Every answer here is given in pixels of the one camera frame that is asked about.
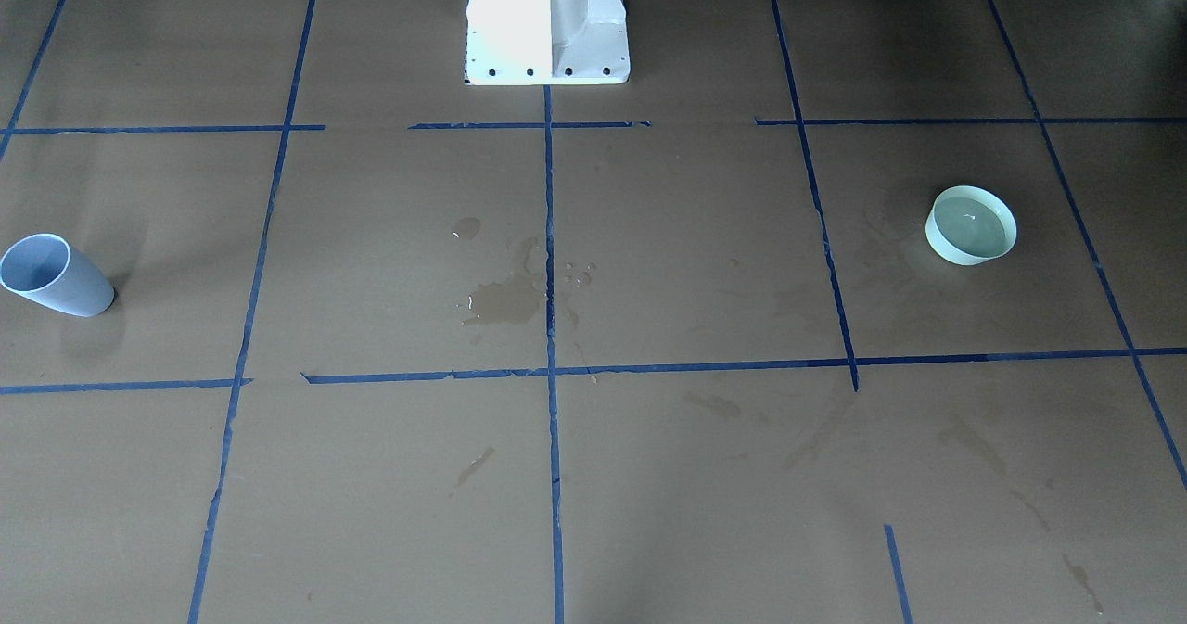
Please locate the mint green bowl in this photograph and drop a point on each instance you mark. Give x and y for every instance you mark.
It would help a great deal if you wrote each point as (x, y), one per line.
(969, 225)

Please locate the light blue plastic cup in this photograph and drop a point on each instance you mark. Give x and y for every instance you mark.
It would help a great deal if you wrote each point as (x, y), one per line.
(48, 270)

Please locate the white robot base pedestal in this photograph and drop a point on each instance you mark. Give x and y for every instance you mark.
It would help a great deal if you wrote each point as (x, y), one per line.
(528, 42)

